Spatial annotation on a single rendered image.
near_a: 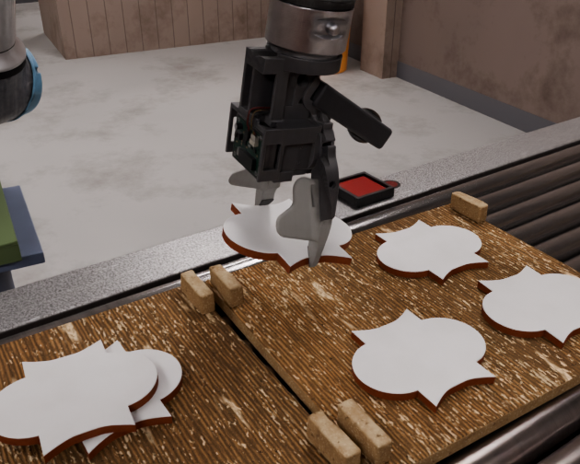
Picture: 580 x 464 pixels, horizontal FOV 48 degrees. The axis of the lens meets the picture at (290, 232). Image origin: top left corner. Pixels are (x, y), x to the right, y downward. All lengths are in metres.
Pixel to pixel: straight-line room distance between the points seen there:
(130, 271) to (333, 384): 0.35
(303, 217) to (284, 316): 0.15
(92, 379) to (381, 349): 0.29
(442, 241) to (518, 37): 3.33
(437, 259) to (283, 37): 0.38
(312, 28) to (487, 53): 3.79
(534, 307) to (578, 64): 3.15
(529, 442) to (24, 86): 0.87
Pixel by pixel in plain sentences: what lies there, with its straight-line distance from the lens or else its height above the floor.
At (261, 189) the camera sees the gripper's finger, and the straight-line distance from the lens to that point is 0.73.
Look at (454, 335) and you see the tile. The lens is 0.72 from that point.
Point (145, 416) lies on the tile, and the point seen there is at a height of 0.95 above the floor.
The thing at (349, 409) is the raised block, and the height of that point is 0.96.
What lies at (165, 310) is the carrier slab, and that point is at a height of 0.94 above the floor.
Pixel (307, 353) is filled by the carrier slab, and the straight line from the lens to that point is 0.69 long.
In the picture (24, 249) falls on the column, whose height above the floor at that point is 0.87.
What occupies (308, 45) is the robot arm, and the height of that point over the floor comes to 1.24.
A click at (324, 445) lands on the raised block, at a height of 0.95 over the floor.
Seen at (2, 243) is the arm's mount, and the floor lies 0.90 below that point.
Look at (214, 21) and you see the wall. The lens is 6.11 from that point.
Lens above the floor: 1.38
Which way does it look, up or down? 29 degrees down
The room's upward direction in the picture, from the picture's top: straight up
